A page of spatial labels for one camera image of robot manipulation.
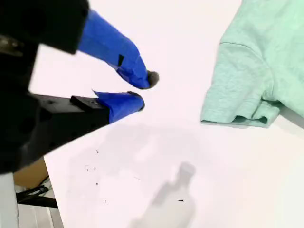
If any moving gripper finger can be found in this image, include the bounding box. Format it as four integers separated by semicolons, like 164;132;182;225
0;0;160;90

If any brown cardboard box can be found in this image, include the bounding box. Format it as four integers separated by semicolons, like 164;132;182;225
13;157;50;190

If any pale green T-shirt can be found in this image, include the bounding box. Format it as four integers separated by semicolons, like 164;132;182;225
200;0;304;130

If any black metal bracket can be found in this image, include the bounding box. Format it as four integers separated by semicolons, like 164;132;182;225
16;184;58;209

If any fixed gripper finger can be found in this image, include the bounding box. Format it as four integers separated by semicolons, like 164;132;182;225
29;89;146;157

